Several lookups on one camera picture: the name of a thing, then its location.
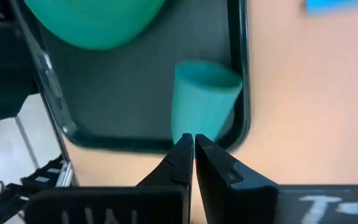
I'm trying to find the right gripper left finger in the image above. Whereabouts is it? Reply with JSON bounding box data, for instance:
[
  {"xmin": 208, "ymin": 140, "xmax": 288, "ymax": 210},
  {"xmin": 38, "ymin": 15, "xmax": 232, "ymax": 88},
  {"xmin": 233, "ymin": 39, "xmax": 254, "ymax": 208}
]
[{"xmin": 136, "ymin": 133, "xmax": 195, "ymax": 189}]

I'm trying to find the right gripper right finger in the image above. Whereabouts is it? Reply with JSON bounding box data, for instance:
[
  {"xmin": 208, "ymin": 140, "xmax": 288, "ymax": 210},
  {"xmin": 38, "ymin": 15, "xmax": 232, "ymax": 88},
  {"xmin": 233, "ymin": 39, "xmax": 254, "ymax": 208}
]
[{"xmin": 195, "ymin": 133, "xmax": 280, "ymax": 224}]

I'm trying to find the green plastic cup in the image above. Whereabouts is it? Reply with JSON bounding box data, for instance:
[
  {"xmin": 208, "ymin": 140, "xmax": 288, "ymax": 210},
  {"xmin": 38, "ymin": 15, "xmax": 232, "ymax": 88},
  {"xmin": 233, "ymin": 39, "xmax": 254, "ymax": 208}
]
[{"xmin": 170, "ymin": 58, "xmax": 244, "ymax": 147}]

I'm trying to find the dark green plastic tray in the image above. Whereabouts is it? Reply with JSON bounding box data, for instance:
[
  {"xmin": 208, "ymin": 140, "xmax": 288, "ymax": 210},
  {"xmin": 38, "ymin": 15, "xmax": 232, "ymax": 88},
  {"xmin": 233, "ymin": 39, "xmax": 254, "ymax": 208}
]
[{"xmin": 11, "ymin": 0, "xmax": 252, "ymax": 156}]

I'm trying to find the green plastic plate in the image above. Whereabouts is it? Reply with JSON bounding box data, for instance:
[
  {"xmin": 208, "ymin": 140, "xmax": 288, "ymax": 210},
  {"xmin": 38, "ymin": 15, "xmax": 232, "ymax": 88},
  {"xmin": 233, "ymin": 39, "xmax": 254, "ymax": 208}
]
[{"xmin": 23, "ymin": 0, "xmax": 167, "ymax": 51}]

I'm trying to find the blue-handled metal spoon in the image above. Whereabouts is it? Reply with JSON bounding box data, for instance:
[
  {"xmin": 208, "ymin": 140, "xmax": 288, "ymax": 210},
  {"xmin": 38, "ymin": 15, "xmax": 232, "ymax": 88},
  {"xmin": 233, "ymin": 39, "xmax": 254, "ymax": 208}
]
[{"xmin": 304, "ymin": 0, "xmax": 358, "ymax": 17}]

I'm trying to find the black chair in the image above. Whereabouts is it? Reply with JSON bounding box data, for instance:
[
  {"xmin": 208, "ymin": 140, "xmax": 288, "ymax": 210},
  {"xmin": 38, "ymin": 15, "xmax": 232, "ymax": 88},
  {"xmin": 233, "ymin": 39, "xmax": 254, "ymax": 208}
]
[{"xmin": 0, "ymin": 0, "xmax": 42, "ymax": 170}]

